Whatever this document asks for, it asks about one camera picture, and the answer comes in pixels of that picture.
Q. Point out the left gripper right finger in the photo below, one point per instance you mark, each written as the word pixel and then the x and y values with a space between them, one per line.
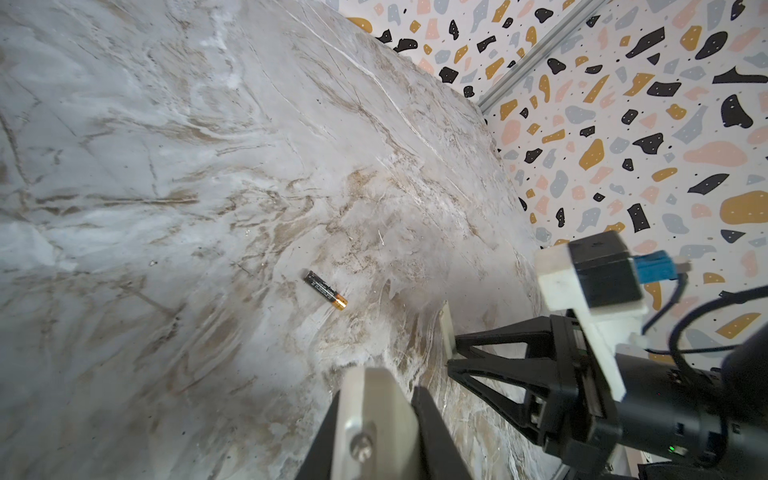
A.
pixel 439 454

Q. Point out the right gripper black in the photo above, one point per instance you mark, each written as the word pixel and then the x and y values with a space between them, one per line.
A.
pixel 568 405

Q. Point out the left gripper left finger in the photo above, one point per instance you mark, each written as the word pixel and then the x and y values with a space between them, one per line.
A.
pixel 317 464

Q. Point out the white remote control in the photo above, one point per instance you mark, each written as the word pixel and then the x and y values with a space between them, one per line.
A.
pixel 377 431

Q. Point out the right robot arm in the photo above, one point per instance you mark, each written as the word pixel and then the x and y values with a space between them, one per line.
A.
pixel 702 424

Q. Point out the far AAA battery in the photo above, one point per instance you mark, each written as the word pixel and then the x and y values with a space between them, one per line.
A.
pixel 331 295

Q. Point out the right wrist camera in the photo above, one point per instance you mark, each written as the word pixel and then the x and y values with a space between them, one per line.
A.
pixel 602 282

